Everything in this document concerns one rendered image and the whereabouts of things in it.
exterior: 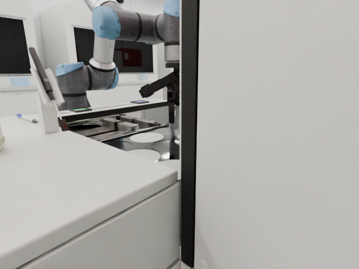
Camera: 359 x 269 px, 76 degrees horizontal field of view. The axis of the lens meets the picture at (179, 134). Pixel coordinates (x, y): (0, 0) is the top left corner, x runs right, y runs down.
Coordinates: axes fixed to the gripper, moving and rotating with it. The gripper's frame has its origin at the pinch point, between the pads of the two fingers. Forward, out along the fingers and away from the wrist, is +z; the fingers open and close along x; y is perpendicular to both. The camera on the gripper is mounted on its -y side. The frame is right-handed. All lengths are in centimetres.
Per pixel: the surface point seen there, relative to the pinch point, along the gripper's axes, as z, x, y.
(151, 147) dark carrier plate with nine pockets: 1.2, -10.2, -4.7
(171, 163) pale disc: 1.3, -20.7, 0.6
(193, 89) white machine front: -16.0, -40.0, 3.7
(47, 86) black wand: -15.0, -20.2, -23.7
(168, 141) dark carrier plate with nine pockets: 1.3, -4.8, -0.8
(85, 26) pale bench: -82, 313, -137
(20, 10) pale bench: -89, 250, -193
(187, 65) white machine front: -18.6, -39.4, 3.1
